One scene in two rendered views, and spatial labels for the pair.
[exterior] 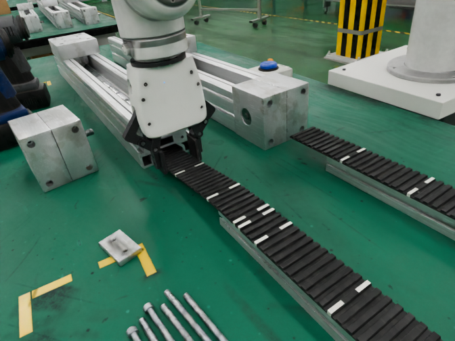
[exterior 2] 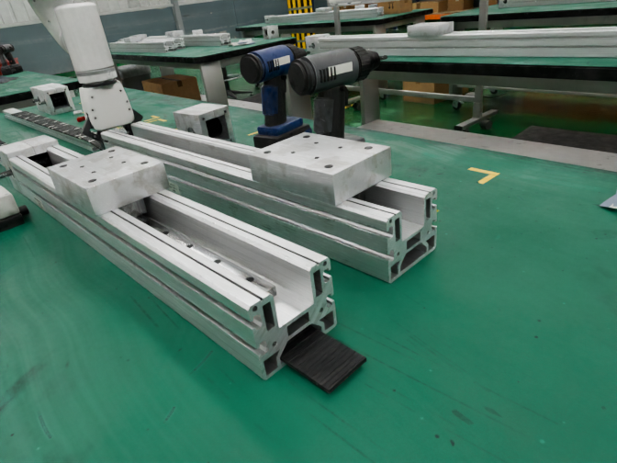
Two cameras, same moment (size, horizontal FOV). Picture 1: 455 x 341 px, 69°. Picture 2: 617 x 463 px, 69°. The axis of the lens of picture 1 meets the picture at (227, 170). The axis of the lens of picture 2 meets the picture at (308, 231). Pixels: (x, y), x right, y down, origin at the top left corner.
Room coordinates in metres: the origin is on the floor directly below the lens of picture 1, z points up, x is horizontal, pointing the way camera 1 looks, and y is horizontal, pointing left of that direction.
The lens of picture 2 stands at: (1.63, 0.28, 1.09)
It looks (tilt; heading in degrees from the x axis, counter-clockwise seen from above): 28 degrees down; 169
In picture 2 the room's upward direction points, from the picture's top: 8 degrees counter-clockwise
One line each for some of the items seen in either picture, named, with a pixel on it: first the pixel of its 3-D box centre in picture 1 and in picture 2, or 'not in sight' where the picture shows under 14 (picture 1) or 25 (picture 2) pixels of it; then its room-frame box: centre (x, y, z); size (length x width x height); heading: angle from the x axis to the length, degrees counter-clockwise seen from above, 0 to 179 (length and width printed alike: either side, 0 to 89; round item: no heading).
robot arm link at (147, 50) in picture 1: (154, 44); (97, 74); (0.46, 0.08, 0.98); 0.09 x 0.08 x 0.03; 120
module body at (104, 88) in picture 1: (101, 84); (222, 175); (0.85, 0.30, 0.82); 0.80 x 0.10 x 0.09; 30
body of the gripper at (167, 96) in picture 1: (164, 89); (106, 103); (0.46, 0.08, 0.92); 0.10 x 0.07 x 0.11; 120
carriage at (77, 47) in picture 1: (74, 50); (319, 174); (1.07, 0.42, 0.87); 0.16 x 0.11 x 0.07; 30
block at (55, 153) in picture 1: (61, 143); (200, 129); (0.51, 0.27, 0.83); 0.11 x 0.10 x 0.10; 125
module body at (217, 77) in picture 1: (168, 67); (120, 215); (0.95, 0.13, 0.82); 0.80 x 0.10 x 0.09; 30
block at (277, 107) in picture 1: (275, 107); (29, 166); (0.56, -0.10, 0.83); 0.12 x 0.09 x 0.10; 120
